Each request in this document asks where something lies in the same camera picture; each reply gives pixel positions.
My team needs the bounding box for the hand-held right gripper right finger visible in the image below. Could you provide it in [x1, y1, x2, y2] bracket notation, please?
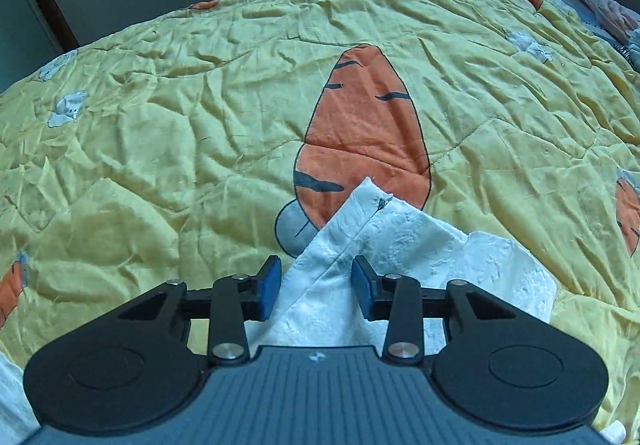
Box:
[351, 255, 507, 367]

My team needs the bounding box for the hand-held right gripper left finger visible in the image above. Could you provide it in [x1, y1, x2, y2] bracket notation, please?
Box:
[117, 255, 283, 367]

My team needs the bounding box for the white towel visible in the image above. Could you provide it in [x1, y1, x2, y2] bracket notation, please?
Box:
[247, 176, 559, 361]

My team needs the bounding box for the yellow carrot-print blanket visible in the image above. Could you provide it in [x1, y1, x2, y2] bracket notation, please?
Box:
[0, 0, 640, 436]

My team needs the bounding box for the white crumpled cloth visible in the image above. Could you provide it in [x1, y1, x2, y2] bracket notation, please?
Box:
[0, 354, 41, 433]

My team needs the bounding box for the pink crumpled cloth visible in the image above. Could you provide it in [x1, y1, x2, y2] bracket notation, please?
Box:
[552, 0, 640, 46]

